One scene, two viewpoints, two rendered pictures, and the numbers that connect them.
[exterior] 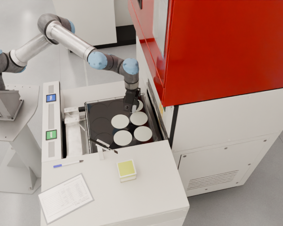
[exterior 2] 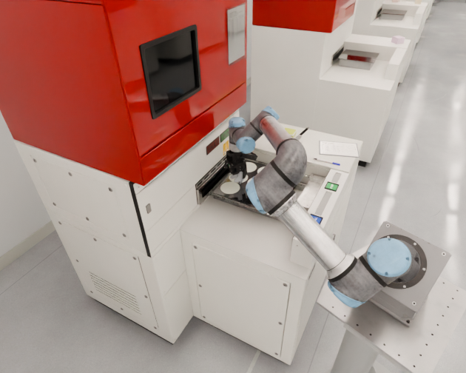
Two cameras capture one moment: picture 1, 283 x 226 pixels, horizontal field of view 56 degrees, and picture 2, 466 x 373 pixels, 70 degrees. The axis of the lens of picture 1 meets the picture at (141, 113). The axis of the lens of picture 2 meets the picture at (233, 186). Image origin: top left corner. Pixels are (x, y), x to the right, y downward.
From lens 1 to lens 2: 2.23 m
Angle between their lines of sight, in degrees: 84
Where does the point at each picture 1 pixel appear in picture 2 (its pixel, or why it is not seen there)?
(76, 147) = (311, 188)
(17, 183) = not seen: outside the picture
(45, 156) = (343, 175)
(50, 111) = (322, 207)
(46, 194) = (351, 154)
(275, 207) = not seen: hidden behind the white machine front
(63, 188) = (337, 152)
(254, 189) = not seen: hidden behind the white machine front
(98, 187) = (312, 144)
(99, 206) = (318, 138)
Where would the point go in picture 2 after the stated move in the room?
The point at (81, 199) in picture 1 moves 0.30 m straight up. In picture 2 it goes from (328, 143) to (336, 92)
